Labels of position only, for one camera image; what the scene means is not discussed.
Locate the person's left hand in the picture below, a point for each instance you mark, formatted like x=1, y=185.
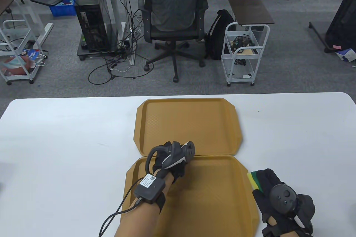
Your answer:
x=179, y=170

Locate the person's right hand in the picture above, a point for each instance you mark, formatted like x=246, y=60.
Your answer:
x=264, y=178

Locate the yellow and green sponge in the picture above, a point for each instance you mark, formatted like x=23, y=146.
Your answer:
x=251, y=181

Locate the brown plastic food tray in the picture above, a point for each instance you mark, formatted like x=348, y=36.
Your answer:
x=208, y=198
x=189, y=126

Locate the person's left forearm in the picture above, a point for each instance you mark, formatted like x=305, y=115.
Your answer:
x=139, y=220

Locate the person's right forearm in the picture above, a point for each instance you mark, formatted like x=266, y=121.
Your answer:
x=274, y=220

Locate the grey white left hand controller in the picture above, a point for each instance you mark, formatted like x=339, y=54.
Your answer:
x=178, y=155

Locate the white mesh-shelf rolling cart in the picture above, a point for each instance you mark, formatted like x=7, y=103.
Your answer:
x=226, y=62

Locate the black backpack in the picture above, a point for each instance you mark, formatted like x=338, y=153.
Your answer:
x=219, y=37

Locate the white blue box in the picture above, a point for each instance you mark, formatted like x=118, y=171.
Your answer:
x=347, y=55

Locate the black wheeled platform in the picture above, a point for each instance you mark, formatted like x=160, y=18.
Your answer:
x=83, y=53

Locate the black mesh office chair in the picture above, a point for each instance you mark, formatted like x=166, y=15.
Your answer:
x=175, y=6

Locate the dark brown side table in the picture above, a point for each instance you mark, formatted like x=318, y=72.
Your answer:
x=250, y=10

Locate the black computer tower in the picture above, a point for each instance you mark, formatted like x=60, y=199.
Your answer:
x=91, y=25

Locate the black fabric stand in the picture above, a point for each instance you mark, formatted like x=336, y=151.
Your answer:
x=340, y=23

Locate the blue white paper bag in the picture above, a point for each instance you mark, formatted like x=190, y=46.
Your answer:
x=33, y=53

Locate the red plastic bag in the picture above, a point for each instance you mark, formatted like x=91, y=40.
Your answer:
x=16, y=66

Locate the blue plastic crate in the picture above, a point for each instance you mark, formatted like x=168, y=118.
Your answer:
x=62, y=10

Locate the white rolling cart with bags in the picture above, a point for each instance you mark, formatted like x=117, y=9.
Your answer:
x=5, y=34

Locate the small brown table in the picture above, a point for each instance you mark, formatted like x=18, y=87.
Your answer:
x=5, y=2

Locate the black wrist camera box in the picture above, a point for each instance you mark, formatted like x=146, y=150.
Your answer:
x=150, y=188

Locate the aluminium post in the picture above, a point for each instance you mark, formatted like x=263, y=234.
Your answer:
x=128, y=25

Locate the white standing desk frame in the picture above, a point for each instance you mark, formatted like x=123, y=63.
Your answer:
x=40, y=34

